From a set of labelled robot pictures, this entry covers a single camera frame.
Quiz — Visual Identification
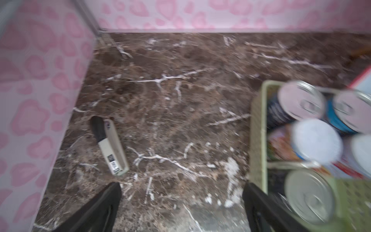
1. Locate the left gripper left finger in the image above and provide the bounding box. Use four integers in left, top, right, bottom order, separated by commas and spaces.
54, 182, 122, 232

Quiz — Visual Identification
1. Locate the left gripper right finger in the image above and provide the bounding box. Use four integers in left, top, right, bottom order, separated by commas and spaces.
242, 182, 308, 232

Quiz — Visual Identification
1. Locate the dark tomato can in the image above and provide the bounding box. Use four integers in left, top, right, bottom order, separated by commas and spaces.
268, 169, 335, 224

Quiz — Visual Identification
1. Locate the beige black stapler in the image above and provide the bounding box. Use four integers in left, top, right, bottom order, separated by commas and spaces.
89, 116, 129, 176

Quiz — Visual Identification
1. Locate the green perforated plastic basket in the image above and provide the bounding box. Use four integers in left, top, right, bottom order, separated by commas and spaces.
249, 80, 371, 232

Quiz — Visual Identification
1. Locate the yellow white-lid can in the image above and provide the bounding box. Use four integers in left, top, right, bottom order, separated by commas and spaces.
267, 119, 344, 165

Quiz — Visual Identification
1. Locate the red white-lid can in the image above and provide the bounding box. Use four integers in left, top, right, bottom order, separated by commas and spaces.
326, 134, 371, 180

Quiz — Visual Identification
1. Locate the blue tin can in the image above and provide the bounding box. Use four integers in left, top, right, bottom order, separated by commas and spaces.
267, 81, 326, 130
325, 90, 371, 135

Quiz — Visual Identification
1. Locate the pink framed whiteboard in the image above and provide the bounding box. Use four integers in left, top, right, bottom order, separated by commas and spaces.
349, 66, 371, 94

